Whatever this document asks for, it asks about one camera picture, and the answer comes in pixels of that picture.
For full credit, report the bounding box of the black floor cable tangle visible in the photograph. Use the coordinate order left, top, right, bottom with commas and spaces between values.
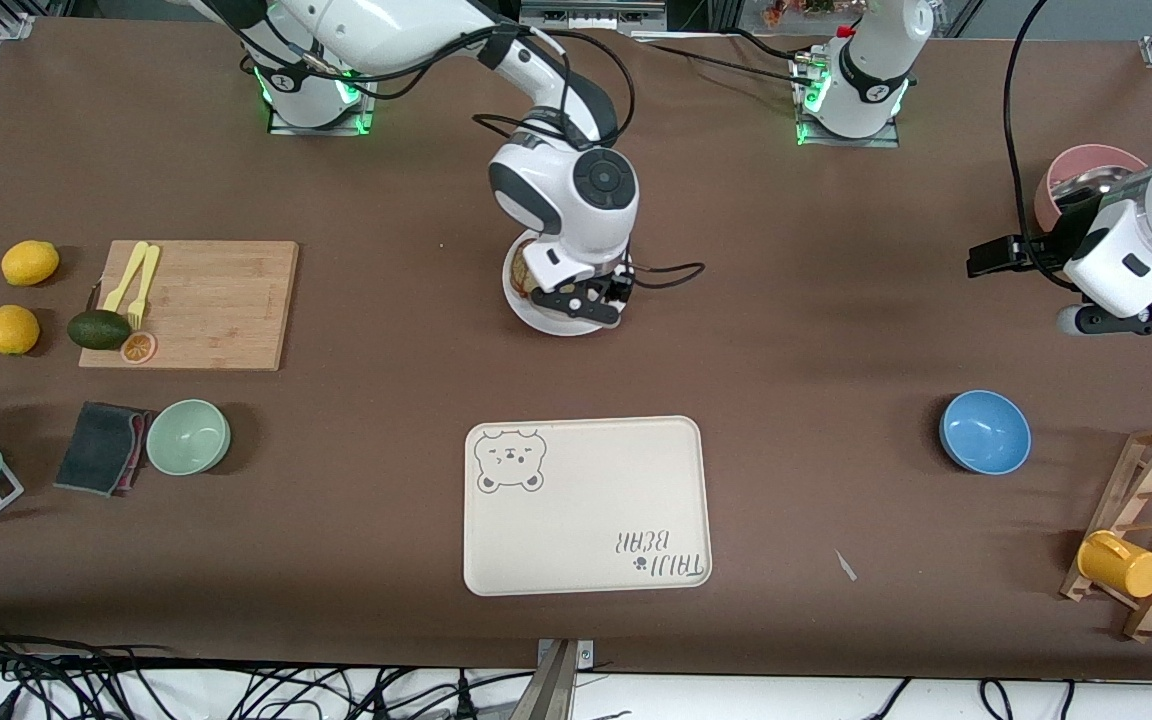
0, 615, 537, 720

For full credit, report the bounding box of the yellow plastic knife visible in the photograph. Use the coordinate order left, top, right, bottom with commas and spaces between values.
101, 240, 150, 313

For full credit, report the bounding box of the white round plate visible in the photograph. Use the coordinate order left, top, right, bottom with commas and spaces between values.
502, 235, 629, 337

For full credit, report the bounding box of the dark green avocado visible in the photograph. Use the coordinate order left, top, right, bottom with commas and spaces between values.
67, 310, 133, 351

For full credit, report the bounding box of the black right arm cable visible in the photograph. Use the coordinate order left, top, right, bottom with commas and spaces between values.
306, 25, 707, 291

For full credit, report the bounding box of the wooden cutting board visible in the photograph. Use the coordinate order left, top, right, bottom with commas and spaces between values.
78, 240, 300, 372

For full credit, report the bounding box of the cream bear print tray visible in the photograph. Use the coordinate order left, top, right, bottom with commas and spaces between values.
463, 415, 713, 598

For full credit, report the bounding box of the pale green bowl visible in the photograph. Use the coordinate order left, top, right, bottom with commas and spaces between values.
145, 399, 232, 477

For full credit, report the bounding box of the wooden peg drying rack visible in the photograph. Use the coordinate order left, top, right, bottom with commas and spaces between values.
1060, 423, 1152, 642

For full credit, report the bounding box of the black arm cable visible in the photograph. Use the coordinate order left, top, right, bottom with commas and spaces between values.
1004, 0, 1082, 291
306, 25, 707, 291

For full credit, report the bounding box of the blue bowl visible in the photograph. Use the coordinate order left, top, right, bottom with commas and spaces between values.
939, 390, 1032, 475

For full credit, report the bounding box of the bread slice under egg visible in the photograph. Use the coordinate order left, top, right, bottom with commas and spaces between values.
514, 240, 549, 297

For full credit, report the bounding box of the dark grey cloth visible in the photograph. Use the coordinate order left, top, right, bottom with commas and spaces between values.
54, 402, 142, 497

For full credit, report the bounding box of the pink ribbed bowl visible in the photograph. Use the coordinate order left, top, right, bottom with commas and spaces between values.
1034, 144, 1152, 231

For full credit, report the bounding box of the black cable on table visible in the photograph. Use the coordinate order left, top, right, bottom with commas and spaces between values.
636, 28, 817, 91

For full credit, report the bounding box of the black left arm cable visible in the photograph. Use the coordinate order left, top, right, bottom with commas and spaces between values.
1004, 0, 1082, 291

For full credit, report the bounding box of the yellow plastic mug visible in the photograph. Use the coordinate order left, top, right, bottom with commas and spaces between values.
1077, 530, 1152, 599

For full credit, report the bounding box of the grey metal frame beam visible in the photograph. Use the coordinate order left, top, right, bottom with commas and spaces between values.
521, 0, 667, 31

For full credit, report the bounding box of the aluminium beam below table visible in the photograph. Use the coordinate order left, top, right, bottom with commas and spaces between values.
513, 640, 578, 720

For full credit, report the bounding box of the oval yellow lemon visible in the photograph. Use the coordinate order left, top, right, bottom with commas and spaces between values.
2, 240, 60, 287

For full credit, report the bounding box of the round yellow orange fruit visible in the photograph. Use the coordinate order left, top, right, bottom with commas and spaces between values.
0, 304, 41, 356

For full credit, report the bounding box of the yellow plastic fork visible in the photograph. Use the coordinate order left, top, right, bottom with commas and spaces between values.
128, 245, 161, 331

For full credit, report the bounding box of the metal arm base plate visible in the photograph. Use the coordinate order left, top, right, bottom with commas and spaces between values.
791, 55, 902, 149
266, 40, 382, 137

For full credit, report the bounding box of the metal spoon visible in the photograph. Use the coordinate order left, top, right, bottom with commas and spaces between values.
1051, 168, 1142, 201

